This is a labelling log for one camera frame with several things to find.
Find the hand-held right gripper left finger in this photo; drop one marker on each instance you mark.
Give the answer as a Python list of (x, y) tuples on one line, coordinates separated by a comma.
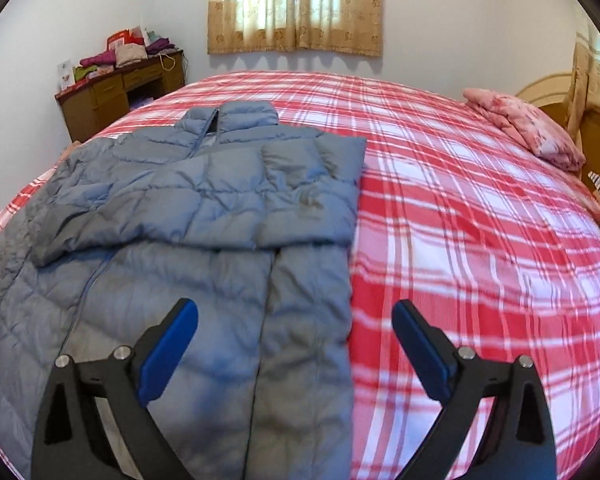
[(167, 355)]

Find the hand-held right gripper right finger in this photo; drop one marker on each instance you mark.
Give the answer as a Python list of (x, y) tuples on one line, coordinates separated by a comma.
[(422, 355)]

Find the grey-blue puffer jacket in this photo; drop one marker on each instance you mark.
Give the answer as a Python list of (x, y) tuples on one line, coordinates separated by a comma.
[(180, 200)]

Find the bed with red plaid sheet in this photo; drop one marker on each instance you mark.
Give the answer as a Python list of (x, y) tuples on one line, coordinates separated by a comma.
[(480, 260)]

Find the pink floral folded blanket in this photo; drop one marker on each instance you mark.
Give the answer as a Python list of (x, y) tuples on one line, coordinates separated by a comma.
[(525, 120)]

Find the wooden desk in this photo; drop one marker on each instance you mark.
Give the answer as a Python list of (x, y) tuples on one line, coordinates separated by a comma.
[(105, 95)]

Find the green folded cloth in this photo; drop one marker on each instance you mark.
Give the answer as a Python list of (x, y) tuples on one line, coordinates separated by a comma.
[(82, 74)]

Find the white printed card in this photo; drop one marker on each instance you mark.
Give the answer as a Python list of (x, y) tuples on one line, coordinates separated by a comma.
[(66, 76)]

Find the beige folded cloth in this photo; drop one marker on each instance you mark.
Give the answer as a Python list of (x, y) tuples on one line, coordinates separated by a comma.
[(130, 55)]

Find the magenta folded cloth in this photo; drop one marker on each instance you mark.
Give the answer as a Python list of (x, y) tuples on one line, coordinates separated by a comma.
[(97, 59)]

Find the purple folded cloth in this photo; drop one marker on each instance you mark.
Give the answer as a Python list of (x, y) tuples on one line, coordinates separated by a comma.
[(160, 46)]

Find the red bag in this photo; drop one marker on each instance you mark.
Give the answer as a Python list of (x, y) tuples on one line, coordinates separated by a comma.
[(122, 39)]

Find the beige floral side curtain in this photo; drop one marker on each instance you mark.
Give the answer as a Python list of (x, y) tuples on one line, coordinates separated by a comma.
[(587, 80)]

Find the beige floral window curtain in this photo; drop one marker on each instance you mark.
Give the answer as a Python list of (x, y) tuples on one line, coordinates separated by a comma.
[(295, 10)]

